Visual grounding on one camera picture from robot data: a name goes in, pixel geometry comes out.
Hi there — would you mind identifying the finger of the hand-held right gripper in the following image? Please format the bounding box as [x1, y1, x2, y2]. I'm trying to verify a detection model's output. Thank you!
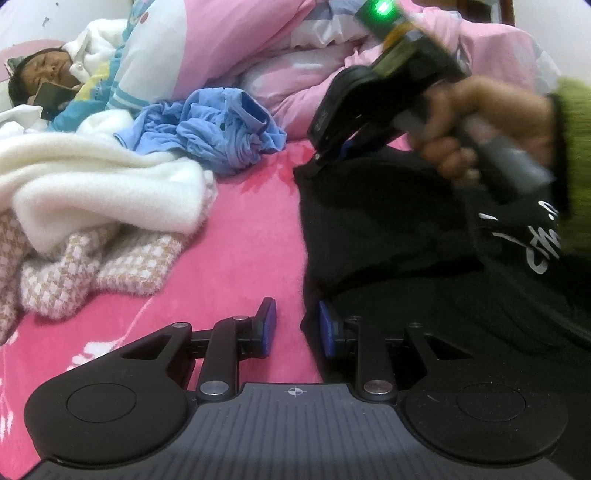
[308, 134, 365, 180]

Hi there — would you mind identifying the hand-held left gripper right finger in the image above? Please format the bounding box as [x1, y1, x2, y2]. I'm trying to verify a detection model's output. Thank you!
[318, 300, 474, 401]

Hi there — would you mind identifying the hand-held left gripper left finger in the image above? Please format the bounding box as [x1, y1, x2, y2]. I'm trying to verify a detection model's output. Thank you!
[120, 296, 279, 401]

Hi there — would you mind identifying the black printed t-shirt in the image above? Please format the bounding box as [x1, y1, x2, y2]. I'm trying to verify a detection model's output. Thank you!
[293, 138, 591, 462]

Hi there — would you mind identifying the person's right hand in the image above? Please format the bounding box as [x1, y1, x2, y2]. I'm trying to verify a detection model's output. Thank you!
[412, 75, 557, 186]

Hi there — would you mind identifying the pink floral bed blanket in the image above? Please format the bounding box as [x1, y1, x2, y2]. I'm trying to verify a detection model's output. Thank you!
[0, 136, 411, 480]

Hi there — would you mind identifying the blue shirt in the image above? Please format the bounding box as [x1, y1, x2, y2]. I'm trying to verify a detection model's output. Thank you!
[113, 88, 287, 176]

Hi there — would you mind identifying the pink patterned quilt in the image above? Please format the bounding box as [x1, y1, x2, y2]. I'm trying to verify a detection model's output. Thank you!
[51, 0, 561, 144]

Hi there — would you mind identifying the pink white checked garment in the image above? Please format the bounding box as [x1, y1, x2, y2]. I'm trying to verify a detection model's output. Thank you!
[0, 210, 185, 344]

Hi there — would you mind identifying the white fleece blanket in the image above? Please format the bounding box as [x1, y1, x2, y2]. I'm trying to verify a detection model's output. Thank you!
[0, 108, 218, 254]

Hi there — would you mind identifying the dark phone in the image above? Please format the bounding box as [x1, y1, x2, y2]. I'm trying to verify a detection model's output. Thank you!
[32, 82, 77, 121]

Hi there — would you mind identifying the white thin cloth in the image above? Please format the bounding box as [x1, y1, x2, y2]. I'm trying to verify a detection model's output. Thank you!
[0, 105, 47, 134]

